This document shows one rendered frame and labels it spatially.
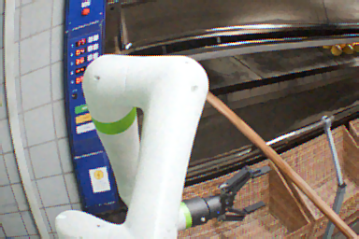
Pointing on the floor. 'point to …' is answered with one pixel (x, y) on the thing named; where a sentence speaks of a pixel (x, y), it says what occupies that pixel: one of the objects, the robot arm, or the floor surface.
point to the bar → (285, 142)
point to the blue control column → (70, 114)
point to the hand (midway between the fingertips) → (264, 188)
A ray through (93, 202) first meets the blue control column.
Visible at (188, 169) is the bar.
